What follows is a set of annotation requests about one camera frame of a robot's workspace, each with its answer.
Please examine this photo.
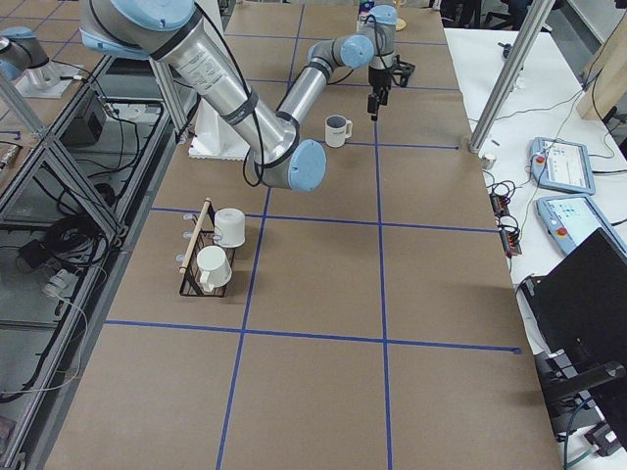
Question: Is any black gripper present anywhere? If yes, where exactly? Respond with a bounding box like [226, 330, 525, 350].
[367, 68, 392, 120]

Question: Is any white mug dark interior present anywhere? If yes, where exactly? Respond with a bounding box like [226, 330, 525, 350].
[324, 115, 353, 148]

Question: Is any blue white milk carton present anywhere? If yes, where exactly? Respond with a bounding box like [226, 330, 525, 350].
[357, 0, 375, 31]

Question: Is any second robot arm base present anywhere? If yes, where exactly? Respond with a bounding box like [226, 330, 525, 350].
[1, 26, 83, 99]

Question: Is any wooden mug tree stand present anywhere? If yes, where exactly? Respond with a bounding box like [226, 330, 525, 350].
[395, 0, 407, 31]

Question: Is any upper teach pendant tablet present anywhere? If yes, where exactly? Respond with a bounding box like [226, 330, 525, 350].
[530, 137, 596, 195]

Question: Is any teach pendant tablet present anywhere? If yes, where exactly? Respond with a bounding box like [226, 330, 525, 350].
[530, 137, 596, 195]
[535, 194, 626, 255]

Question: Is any white upturned mug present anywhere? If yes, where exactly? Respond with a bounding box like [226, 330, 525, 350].
[214, 208, 246, 248]

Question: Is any lower teach pendant tablet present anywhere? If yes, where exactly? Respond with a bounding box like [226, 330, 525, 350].
[535, 194, 626, 255]

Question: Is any white mug with lettering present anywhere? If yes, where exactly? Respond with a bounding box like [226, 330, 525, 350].
[196, 246, 232, 293]

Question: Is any black laptop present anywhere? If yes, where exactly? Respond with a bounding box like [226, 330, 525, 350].
[522, 228, 626, 445]

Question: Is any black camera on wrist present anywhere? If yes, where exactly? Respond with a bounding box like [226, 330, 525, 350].
[391, 54, 415, 88]

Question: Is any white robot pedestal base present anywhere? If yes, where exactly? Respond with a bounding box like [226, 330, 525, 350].
[190, 0, 250, 161]

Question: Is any aluminium frame post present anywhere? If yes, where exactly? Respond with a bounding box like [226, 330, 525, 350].
[468, 0, 555, 154]

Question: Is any black wire mug rack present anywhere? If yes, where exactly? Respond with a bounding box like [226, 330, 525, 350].
[178, 198, 239, 298]

